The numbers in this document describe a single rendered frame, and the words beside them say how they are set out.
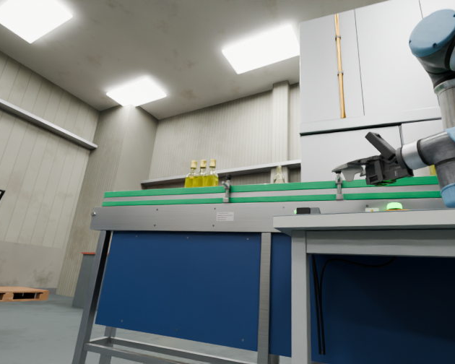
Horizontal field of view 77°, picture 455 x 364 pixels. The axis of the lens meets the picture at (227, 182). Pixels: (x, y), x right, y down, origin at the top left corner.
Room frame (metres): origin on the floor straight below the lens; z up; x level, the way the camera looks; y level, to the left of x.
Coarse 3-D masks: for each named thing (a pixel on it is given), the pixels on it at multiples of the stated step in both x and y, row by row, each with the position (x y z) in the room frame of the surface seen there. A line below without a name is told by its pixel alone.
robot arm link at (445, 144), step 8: (432, 136) 0.63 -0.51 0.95; (440, 136) 0.61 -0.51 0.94; (448, 136) 0.60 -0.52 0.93; (424, 144) 0.64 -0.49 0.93; (432, 144) 0.63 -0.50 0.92; (440, 144) 0.62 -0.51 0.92; (448, 144) 0.60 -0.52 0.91; (424, 152) 0.65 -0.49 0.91; (432, 152) 0.64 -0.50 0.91; (440, 152) 0.62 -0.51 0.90; (448, 152) 0.61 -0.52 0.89; (424, 160) 0.66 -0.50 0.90; (432, 160) 0.65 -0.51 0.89; (440, 160) 0.62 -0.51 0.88
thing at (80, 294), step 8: (88, 256) 4.59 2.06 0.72; (88, 264) 4.57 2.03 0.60; (80, 272) 4.65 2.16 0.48; (88, 272) 4.55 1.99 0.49; (104, 272) 4.37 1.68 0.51; (80, 280) 4.62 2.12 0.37; (88, 280) 4.53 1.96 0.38; (80, 288) 4.60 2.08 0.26; (80, 296) 4.58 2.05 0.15; (72, 304) 4.66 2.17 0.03; (80, 304) 4.56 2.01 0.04
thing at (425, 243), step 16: (304, 240) 0.78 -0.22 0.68; (320, 240) 0.77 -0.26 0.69; (336, 240) 0.75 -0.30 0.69; (352, 240) 0.73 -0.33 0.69; (368, 240) 0.71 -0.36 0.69; (384, 240) 0.69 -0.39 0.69; (400, 240) 0.67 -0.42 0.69; (416, 240) 0.66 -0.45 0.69; (432, 240) 0.64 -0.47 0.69; (448, 240) 0.63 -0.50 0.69; (304, 256) 0.78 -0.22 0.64; (416, 256) 0.68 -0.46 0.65; (432, 256) 0.65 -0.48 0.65; (448, 256) 0.63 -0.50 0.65; (304, 272) 0.78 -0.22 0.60; (304, 288) 0.78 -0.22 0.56; (304, 304) 0.78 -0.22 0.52; (304, 320) 0.78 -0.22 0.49; (304, 336) 0.78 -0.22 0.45; (304, 352) 0.78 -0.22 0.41
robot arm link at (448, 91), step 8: (432, 80) 0.70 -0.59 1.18; (440, 80) 0.67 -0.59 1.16; (448, 80) 0.66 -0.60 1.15; (440, 88) 0.69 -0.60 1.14; (448, 88) 0.67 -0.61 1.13; (440, 96) 0.70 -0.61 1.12; (448, 96) 0.67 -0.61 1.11; (440, 104) 0.71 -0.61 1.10; (448, 104) 0.68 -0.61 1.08; (448, 112) 0.68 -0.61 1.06; (448, 120) 0.69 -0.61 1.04; (448, 128) 0.69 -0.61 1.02
